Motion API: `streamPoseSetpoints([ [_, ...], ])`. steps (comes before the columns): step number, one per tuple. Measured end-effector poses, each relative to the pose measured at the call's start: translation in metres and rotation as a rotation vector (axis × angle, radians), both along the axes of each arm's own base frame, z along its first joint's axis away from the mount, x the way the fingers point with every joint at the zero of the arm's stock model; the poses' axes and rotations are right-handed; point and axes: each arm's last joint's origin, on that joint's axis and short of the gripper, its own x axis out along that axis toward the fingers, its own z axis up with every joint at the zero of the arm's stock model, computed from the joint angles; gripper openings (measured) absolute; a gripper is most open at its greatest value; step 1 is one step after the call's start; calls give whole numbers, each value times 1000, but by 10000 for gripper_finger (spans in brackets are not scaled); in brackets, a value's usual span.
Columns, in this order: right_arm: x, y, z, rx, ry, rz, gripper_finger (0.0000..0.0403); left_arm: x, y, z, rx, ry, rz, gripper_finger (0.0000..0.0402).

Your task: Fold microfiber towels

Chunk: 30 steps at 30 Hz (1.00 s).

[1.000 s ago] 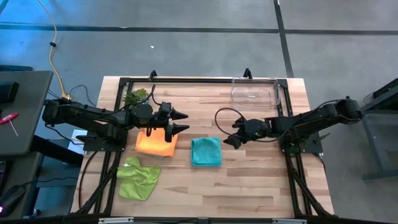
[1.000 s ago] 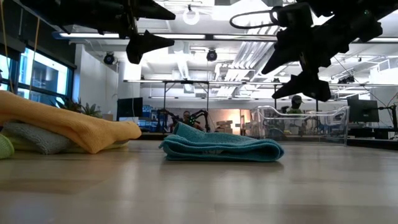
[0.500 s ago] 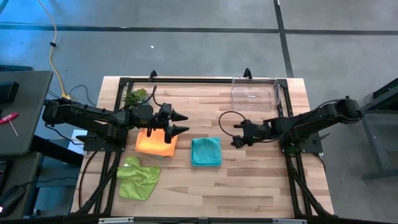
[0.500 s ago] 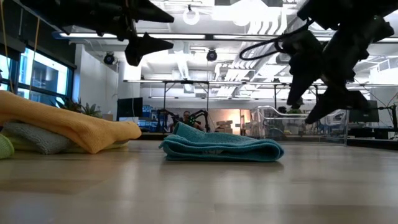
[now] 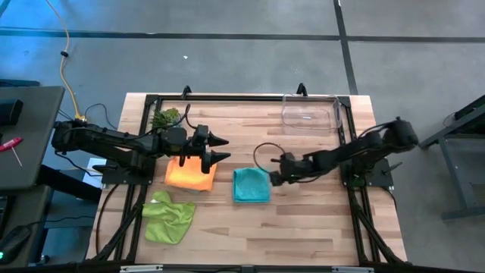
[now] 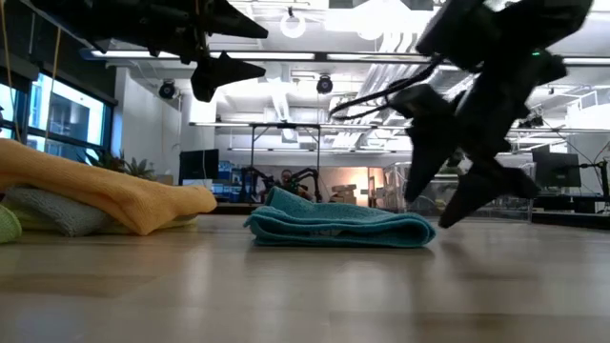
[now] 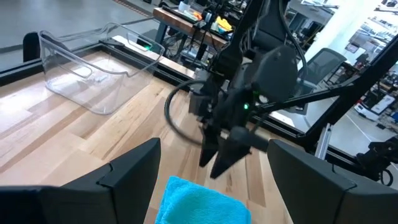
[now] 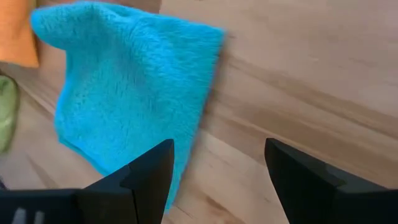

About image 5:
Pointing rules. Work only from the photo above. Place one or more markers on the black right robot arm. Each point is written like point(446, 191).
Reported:
point(360, 151)

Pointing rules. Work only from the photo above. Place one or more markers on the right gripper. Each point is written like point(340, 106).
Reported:
point(291, 167)

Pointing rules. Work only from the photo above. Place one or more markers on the dark metal table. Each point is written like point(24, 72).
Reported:
point(455, 174)

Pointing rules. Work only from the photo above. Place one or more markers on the green microfiber towel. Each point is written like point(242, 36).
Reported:
point(166, 220)

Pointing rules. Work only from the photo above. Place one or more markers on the small potted succulent plant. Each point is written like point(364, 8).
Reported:
point(166, 118)

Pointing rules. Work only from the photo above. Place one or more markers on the teal microfiber towel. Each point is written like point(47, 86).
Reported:
point(252, 186)

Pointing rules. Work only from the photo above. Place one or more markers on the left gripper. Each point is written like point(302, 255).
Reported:
point(199, 146)

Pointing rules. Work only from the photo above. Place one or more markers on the black aluminium rig frame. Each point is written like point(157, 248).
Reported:
point(265, 98)

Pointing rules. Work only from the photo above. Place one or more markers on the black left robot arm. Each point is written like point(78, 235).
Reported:
point(113, 146)

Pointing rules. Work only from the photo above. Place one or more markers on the black computer mouse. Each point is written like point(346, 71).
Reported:
point(13, 242)

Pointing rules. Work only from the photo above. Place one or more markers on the orange microfiber towel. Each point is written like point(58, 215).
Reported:
point(189, 176)

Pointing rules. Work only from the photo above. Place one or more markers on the silver metal bracket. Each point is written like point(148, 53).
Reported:
point(352, 269)
point(140, 268)

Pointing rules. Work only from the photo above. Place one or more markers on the grey side table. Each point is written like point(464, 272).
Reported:
point(30, 136)

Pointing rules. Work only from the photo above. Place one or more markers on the dark low desk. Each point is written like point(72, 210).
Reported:
point(22, 208)

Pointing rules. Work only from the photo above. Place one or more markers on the clear plastic bin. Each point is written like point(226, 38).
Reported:
point(310, 113)

